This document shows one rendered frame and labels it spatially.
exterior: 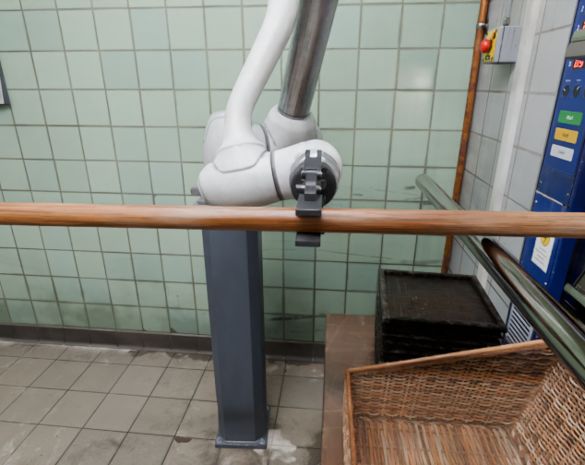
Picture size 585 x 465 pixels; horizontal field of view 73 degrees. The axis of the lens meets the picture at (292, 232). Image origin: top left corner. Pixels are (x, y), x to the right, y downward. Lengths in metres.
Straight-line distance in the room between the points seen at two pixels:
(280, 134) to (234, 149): 0.47
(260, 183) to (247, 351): 0.84
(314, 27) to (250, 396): 1.25
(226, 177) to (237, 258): 0.55
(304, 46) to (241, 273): 0.71
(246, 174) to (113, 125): 1.27
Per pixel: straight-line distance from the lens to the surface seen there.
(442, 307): 1.11
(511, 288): 0.43
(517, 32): 1.46
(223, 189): 0.78
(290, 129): 1.23
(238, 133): 0.81
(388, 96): 1.72
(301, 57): 1.15
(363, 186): 1.76
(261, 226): 0.48
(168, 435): 1.88
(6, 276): 2.59
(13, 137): 2.26
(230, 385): 1.58
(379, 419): 1.06
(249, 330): 1.42
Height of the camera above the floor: 1.35
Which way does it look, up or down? 21 degrees down
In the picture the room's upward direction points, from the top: straight up
